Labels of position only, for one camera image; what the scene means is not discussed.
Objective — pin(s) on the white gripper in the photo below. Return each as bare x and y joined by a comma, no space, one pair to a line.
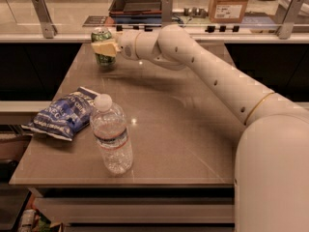
126,44

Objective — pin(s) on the green soda can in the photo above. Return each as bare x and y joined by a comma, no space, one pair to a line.
100,34

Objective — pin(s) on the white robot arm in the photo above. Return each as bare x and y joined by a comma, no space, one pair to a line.
272,159

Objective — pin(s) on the clear plastic water bottle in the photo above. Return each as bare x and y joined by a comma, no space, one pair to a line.
109,126

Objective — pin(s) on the blue chip bag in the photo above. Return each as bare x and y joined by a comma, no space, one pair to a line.
64,118

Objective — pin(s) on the glass barrier panel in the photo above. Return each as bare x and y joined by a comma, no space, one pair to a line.
19,16

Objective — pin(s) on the cardboard box with label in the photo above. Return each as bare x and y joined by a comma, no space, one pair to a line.
227,11

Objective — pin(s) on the white table drawer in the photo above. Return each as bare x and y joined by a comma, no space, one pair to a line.
108,211

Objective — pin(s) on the left metal glass bracket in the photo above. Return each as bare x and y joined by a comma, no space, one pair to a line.
49,30

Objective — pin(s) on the metal glass bracket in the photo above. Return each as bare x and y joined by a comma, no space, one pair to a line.
166,12
49,30
286,17

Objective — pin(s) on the middle metal glass bracket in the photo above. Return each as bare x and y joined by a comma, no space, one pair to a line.
166,12

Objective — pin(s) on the right metal glass bracket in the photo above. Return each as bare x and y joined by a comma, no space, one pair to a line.
286,17

